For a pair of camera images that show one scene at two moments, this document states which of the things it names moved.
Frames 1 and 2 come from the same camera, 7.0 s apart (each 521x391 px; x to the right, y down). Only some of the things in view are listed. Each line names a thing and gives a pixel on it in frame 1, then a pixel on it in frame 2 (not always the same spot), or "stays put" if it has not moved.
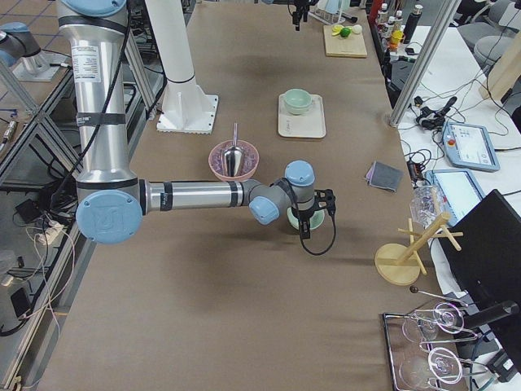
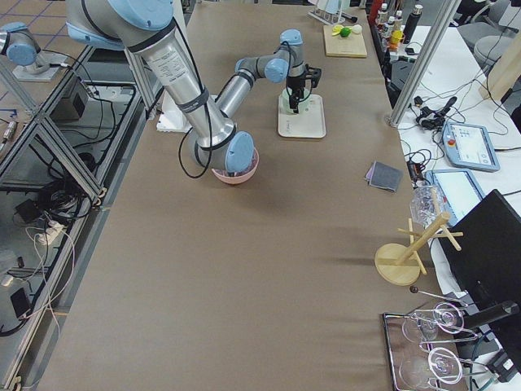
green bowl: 315,220 to 302,105
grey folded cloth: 385,176 stays put
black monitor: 487,269 stays put
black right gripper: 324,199 to 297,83
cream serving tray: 311,124 stays put
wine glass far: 446,318 stays put
